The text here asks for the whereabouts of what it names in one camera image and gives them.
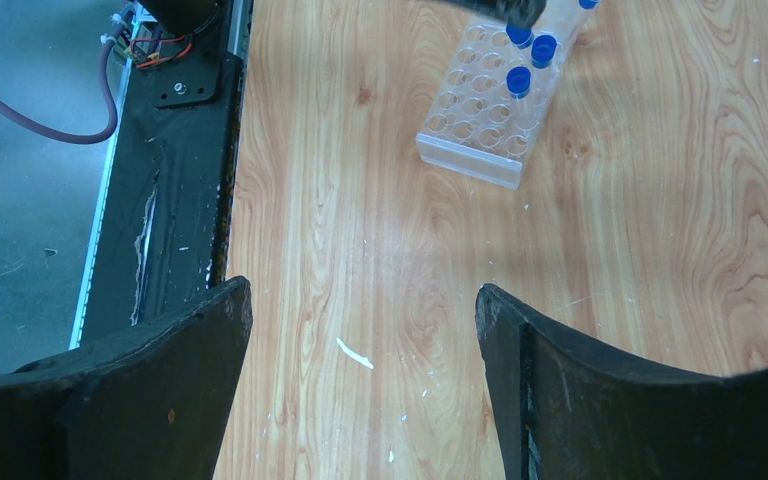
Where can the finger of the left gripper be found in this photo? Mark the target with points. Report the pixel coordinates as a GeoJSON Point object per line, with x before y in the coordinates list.
{"type": "Point", "coordinates": [519, 13]}

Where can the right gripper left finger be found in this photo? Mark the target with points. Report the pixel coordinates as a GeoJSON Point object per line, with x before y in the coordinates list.
{"type": "Point", "coordinates": [147, 402]}

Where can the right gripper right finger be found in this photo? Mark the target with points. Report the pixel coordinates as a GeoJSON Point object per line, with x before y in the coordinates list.
{"type": "Point", "coordinates": [569, 406]}

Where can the test tube blue cap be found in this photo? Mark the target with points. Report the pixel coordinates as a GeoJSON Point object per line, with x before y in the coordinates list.
{"type": "Point", "coordinates": [588, 4]}
{"type": "Point", "coordinates": [518, 82]}
{"type": "Point", "coordinates": [521, 38]}
{"type": "Point", "coordinates": [542, 56]}

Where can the clear test tube rack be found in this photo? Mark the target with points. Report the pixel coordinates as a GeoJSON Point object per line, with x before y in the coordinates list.
{"type": "Point", "coordinates": [468, 129]}

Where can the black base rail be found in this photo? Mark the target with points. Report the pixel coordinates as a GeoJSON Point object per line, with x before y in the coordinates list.
{"type": "Point", "coordinates": [161, 229]}

